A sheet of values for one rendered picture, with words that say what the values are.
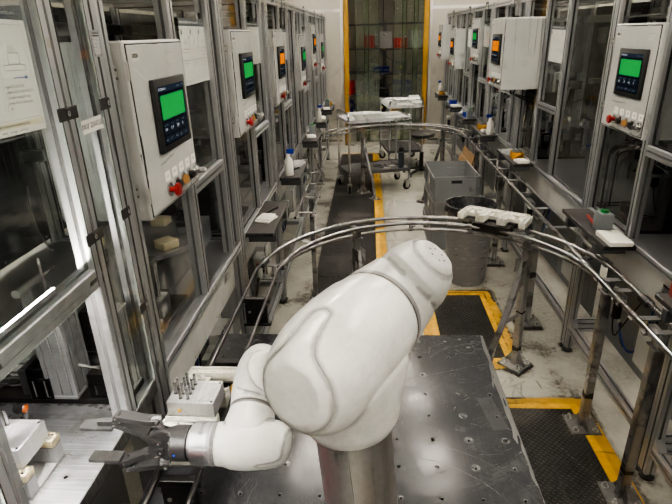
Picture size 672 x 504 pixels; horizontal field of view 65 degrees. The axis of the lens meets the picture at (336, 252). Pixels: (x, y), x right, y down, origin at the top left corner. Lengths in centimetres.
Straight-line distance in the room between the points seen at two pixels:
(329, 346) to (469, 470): 109
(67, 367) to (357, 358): 109
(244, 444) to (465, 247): 303
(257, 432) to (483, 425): 83
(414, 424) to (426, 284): 107
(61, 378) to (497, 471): 120
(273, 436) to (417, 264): 58
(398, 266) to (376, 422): 20
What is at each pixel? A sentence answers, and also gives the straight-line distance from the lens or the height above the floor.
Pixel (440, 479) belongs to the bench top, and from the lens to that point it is 158.
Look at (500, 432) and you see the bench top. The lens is 175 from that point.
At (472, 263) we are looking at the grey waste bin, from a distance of 401.
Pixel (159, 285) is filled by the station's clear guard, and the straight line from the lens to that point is 167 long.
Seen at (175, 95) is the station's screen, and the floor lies 165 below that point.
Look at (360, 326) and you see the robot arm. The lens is 59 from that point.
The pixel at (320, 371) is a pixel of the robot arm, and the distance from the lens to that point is 56.
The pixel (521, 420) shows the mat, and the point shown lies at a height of 1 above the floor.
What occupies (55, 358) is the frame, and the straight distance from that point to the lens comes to 155.
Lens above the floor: 181
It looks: 23 degrees down
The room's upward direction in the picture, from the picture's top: 2 degrees counter-clockwise
